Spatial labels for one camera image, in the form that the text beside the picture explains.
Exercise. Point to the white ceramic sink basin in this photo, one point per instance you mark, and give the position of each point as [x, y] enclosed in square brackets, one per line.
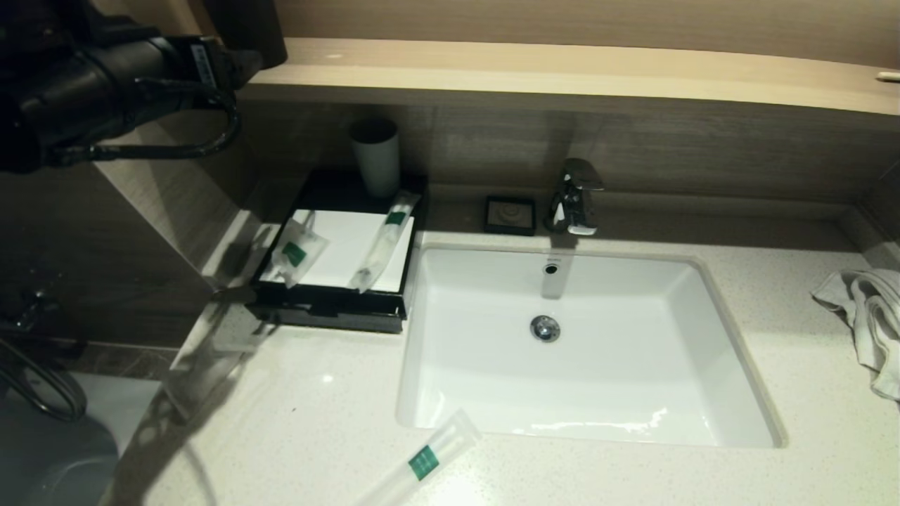
[598, 379]

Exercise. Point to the black cup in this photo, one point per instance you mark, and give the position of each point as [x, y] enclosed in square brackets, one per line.
[256, 28]

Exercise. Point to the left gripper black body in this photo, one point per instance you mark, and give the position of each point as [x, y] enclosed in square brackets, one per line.
[179, 70]

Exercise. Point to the black square soap dish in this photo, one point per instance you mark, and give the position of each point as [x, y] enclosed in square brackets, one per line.
[509, 215]

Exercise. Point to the small white shelf item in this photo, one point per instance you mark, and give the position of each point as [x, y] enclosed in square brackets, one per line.
[887, 77]

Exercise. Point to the clear crumpled plastic packet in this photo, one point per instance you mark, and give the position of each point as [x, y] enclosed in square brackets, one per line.
[204, 376]

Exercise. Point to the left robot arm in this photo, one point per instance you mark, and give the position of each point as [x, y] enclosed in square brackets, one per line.
[77, 91]

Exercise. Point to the chrome sink drain stopper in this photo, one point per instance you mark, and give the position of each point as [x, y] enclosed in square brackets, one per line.
[545, 328]

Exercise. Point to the white glossy tray surface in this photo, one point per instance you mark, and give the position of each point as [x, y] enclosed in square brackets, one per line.
[344, 246]

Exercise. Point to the chrome faucet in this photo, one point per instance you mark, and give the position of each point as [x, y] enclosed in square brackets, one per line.
[573, 204]

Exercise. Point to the crumpled white towel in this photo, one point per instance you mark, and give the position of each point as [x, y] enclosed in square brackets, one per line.
[875, 316]

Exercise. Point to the long green-label toothbrush packet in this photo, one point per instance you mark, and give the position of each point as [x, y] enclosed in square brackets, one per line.
[425, 460]
[385, 239]

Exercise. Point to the small green-label sachet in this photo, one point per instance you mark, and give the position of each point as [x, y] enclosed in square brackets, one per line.
[299, 251]

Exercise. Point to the black amenity tray box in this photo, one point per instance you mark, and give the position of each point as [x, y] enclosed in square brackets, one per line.
[330, 309]

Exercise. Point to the pale grey cup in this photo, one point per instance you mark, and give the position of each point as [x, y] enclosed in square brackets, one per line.
[377, 161]

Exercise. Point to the light wooden shelf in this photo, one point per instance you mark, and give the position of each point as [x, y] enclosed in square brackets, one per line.
[562, 74]

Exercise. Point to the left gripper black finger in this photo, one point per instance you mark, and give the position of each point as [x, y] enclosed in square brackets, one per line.
[235, 67]

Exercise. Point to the grey round bin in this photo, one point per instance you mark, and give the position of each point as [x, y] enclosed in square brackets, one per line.
[56, 464]

